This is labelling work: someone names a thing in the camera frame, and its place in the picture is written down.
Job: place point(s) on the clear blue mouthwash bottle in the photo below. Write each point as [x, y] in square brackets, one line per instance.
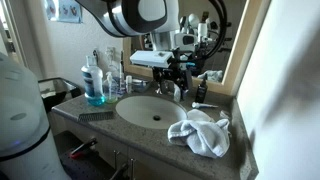
[92, 76]

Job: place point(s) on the wall poster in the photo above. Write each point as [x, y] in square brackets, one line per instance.
[68, 11]

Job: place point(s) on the small white bottle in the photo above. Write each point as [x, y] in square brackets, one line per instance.
[129, 84]

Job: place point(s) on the black comb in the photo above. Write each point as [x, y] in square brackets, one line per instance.
[96, 116]

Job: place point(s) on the white cup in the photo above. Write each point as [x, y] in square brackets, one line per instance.
[177, 93]

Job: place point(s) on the chrome faucet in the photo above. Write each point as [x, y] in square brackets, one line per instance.
[162, 87]

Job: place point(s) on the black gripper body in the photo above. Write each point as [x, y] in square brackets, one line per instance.
[181, 77]

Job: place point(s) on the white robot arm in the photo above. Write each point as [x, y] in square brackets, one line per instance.
[159, 19]

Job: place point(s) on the clear soap pump bottle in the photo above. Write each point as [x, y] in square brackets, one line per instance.
[110, 88]

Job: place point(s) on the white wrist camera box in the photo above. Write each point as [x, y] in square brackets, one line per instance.
[151, 58]

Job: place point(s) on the white electric toothbrush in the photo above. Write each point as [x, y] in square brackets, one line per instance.
[197, 105]

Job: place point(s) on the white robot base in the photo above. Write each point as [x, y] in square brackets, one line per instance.
[27, 147]

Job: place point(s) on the white oval sink basin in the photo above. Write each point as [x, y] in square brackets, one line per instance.
[150, 112]

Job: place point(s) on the black toiletries tray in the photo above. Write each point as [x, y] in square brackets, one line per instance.
[140, 85]

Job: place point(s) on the white crumpled towel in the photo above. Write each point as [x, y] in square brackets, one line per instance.
[201, 133]

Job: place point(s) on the dark dropper bottle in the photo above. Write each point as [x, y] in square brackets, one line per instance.
[201, 90]

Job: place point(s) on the wood framed mirror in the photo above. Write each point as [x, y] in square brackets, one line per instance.
[248, 31]

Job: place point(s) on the black trash bin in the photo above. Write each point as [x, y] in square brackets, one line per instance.
[55, 90]

